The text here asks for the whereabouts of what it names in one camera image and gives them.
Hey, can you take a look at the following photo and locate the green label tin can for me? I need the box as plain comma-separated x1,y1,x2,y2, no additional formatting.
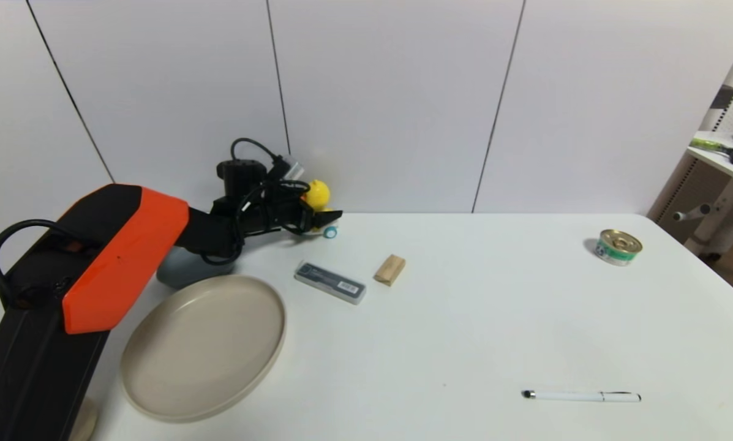
595,229,644,267

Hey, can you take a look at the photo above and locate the small wooden block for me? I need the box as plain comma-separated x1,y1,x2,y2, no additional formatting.
374,255,407,287

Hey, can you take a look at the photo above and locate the grey rounded dish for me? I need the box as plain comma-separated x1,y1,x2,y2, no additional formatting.
156,246,221,290

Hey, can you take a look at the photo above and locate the white desk leg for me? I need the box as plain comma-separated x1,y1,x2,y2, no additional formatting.
685,178,733,257

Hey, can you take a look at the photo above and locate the yellow duck scooter toy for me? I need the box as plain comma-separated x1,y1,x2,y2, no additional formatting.
302,179,338,239

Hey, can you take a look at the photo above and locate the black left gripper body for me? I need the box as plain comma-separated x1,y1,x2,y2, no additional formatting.
266,196,316,236

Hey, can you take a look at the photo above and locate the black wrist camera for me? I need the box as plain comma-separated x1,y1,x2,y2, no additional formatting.
216,154,306,198

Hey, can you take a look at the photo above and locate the white side desk top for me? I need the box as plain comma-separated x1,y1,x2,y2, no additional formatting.
688,130,733,192

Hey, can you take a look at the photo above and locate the beige perforated side panel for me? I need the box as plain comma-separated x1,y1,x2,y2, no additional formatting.
647,152,731,227

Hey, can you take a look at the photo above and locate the white crank handle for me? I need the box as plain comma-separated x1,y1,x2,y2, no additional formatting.
673,203,711,222

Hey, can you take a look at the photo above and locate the beige round plate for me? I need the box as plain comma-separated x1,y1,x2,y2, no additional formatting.
120,275,287,423

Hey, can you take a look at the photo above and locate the white orange seashell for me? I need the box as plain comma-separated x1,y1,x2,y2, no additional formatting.
68,398,99,441

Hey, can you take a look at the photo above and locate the green tool on desk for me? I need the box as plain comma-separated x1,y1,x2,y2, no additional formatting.
689,138,733,155

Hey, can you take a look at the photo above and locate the black camera cable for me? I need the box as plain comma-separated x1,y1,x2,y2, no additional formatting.
201,137,310,266

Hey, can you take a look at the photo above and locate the white stylus pen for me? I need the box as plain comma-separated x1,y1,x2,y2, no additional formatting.
522,390,642,403

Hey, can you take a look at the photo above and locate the grey pencil lead case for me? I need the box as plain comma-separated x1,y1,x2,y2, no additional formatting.
294,261,367,305

